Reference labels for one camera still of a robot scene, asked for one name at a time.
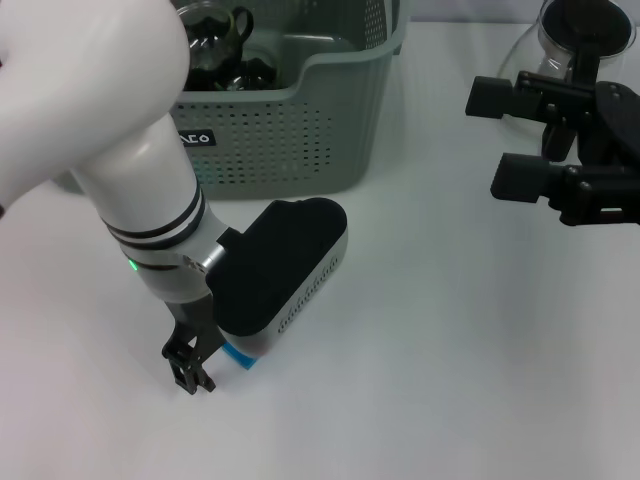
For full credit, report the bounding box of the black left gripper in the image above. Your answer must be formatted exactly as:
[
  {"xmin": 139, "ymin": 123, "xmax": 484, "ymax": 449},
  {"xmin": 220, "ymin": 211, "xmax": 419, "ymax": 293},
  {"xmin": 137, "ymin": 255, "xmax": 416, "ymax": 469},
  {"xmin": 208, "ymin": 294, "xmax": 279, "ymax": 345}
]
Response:
[{"xmin": 161, "ymin": 293, "xmax": 224, "ymax": 397}]

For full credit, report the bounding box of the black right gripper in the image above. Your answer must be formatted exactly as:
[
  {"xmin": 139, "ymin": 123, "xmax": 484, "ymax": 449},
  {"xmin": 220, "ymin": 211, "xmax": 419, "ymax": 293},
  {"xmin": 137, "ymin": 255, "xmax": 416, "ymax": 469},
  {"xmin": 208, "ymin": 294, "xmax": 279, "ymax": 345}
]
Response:
[{"xmin": 464, "ymin": 70, "xmax": 640, "ymax": 227}]

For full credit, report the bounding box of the blue square building brick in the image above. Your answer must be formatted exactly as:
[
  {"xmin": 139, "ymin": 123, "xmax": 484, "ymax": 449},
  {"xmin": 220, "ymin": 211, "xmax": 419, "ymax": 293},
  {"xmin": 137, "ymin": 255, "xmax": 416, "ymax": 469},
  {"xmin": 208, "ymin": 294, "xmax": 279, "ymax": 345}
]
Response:
[{"xmin": 221, "ymin": 342, "xmax": 262, "ymax": 372}]

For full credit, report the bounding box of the glass teacup with black base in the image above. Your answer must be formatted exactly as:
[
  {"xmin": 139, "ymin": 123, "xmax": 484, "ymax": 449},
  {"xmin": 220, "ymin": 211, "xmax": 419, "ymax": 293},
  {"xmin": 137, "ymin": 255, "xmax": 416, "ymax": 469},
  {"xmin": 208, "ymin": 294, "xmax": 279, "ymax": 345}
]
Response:
[
  {"xmin": 175, "ymin": 0, "xmax": 255, "ymax": 79},
  {"xmin": 232, "ymin": 44, "xmax": 279, "ymax": 92}
]

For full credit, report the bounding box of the grey perforated storage bin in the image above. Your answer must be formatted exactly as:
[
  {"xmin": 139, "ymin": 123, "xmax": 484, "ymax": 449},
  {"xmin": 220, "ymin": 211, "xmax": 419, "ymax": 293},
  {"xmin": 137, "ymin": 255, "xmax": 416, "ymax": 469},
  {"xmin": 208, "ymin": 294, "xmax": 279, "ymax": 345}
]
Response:
[{"xmin": 58, "ymin": 0, "xmax": 412, "ymax": 201}]

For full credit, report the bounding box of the glass teapot with black handle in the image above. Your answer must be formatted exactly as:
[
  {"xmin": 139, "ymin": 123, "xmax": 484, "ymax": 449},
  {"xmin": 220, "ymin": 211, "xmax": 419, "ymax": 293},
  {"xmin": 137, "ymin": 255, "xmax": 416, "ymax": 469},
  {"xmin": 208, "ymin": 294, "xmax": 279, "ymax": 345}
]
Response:
[{"xmin": 499, "ymin": 0, "xmax": 636, "ymax": 161}]

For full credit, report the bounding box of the left wrist camera housing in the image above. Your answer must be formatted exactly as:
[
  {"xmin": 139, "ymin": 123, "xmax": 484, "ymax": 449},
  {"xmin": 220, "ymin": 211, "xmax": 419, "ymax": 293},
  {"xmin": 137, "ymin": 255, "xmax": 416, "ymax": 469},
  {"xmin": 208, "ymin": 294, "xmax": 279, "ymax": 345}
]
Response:
[{"xmin": 204, "ymin": 197, "xmax": 350, "ymax": 356}]

